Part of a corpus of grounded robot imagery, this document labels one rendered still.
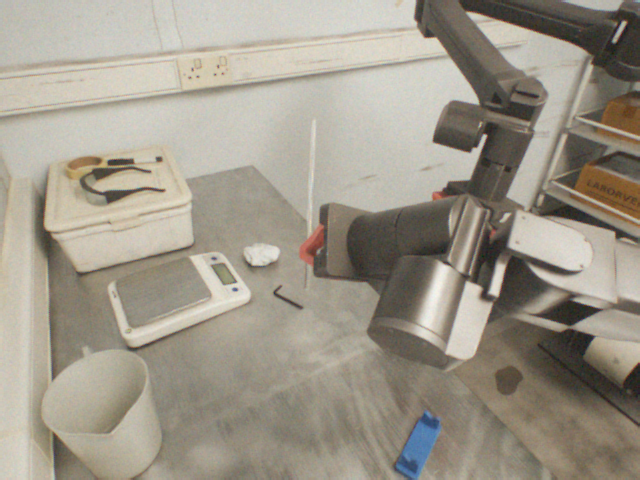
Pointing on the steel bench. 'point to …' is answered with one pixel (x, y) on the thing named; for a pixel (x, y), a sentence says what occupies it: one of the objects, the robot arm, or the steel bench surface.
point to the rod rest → (419, 446)
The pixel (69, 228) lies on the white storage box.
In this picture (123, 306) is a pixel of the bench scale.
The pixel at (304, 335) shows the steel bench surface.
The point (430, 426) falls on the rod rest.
